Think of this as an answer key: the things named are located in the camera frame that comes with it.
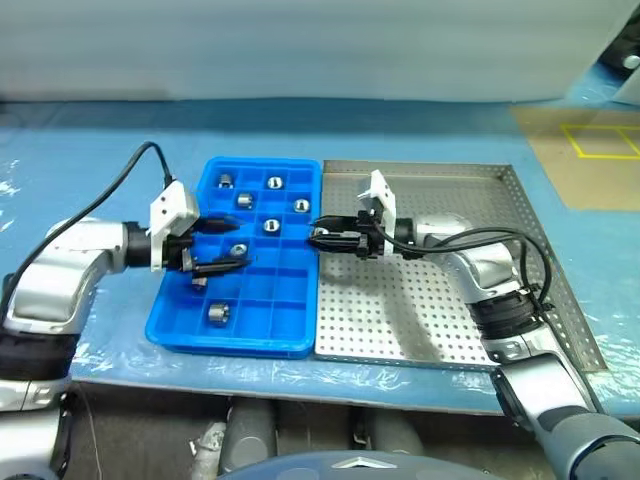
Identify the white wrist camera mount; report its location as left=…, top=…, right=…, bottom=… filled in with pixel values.
left=148, top=180, right=201, bottom=274
left=357, top=169, right=399, bottom=256

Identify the blue compartment tray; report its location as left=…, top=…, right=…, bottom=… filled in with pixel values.
left=143, top=156, right=323, bottom=361

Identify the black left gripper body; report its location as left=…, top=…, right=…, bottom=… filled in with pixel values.
left=166, top=221, right=203, bottom=274

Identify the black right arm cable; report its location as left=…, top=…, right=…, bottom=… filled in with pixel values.
left=382, top=227, right=609, bottom=419

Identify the grey rounded cylinder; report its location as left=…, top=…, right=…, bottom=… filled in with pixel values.
left=367, top=409, right=425, bottom=457
left=225, top=399, right=277, bottom=471

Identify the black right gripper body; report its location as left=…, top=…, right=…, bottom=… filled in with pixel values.
left=351, top=210, right=387, bottom=263

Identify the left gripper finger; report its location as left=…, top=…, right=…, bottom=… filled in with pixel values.
left=191, top=256, right=254, bottom=280
left=198, top=217, right=241, bottom=236

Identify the white angled panel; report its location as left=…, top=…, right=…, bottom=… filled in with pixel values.
left=610, top=77, right=640, bottom=106

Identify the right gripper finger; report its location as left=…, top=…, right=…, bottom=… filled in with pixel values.
left=314, top=214, right=359, bottom=232
left=306, top=233, right=361, bottom=253

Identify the blue-grey robot torso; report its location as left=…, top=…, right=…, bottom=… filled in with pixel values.
left=218, top=449, right=484, bottom=480

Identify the perforated metal tray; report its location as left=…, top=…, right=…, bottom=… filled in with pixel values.
left=312, top=159, right=610, bottom=375

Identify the brown cardboard sheet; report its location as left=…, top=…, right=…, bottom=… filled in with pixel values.
left=509, top=105, right=640, bottom=212

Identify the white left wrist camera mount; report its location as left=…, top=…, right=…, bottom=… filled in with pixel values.
left=148, top=180, right=201, bottom=274

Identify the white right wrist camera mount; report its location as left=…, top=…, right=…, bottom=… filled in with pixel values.
left=357, top=169, right=399, bottom=256

